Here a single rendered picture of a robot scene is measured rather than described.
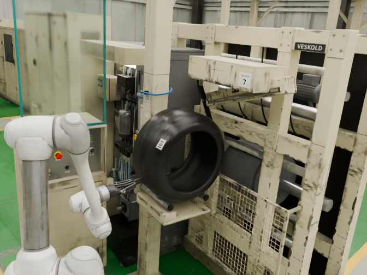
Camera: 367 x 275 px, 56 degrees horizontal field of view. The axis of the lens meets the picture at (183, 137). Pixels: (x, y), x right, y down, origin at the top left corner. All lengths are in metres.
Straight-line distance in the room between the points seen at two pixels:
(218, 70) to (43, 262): 1.38
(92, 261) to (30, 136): 0.57
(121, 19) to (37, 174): 11.35
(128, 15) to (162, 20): 10.59
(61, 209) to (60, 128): 1.22
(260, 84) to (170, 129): 0.56
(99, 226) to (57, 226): 0.86
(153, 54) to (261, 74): 0.70
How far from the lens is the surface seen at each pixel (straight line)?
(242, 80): 1.98
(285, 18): 12.52
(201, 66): 2.25
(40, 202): 1.54
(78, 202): 1.91
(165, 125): 1.99
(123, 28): 12.71
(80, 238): 2.78
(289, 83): 2.00
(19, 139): 1.50
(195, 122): 2.02
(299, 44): 2.13
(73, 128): 1.44
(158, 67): 2.26
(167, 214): 2.16
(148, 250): 2.75
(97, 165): 2.62
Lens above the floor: 1.94
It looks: 17 degrees down
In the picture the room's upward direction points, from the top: 4 degrees clockwise
